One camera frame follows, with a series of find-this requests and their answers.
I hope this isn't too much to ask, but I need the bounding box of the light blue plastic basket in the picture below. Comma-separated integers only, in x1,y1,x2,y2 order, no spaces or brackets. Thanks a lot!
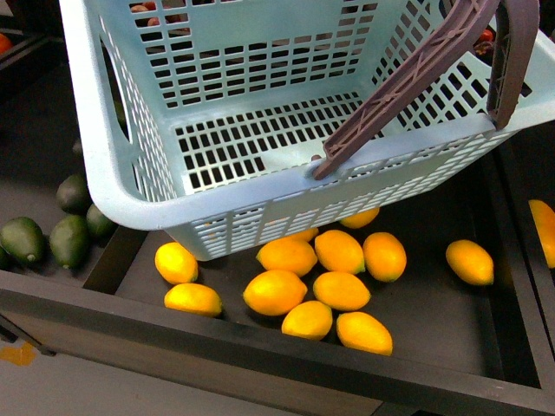
60,1,554,260

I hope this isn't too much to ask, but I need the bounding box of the green avocado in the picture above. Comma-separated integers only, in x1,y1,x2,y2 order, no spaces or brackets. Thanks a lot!
56,173,92,215
49,215,90,270
1,217,46,266
86,204,117,239

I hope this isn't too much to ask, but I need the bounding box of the yellow mango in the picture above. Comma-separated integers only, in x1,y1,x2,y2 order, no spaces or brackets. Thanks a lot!
528,199,555,269

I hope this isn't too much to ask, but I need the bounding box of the yellow lemon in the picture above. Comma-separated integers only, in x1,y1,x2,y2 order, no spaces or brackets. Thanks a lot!
362,232,407,283
286,227,319,243
256,237,317,277
339,207,380,229
281,301,333,341
314,230,366,275
336,311,394,356
312,271,371,312
164,283,222,317
154,242,199,285
446,239,494,286
243,270,308,316

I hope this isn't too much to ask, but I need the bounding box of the black lemon bin tray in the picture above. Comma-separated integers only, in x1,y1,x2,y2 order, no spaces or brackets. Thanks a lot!
1,155,554,415

